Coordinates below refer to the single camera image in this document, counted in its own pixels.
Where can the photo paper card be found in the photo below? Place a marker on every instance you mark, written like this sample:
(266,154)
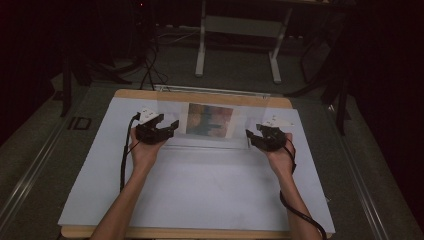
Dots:
(209,120)

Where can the dark metal stand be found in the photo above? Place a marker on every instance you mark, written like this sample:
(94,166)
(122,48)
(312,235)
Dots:
(336,83)
(70,66)

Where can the white metal desk frame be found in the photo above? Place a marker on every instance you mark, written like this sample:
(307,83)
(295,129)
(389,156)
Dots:
(240,26)

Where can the aluminium floor rail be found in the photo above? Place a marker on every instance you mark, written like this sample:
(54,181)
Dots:
(360,180)
(213,90)
(30,173)

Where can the person's right hand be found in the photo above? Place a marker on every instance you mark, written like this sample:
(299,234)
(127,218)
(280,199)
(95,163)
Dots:
(281,160)

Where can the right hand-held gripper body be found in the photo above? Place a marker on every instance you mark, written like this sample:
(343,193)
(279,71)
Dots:
(273,136)

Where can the person's left hand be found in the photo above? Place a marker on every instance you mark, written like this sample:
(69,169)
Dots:
(146,155)

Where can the clear acrylic photo frame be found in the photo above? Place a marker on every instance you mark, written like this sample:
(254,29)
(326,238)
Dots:
(173,115)

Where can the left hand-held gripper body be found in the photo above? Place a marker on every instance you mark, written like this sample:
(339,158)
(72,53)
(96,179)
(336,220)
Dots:
(150,131)

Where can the white table mat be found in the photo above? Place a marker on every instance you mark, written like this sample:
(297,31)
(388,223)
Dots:
(206,193)

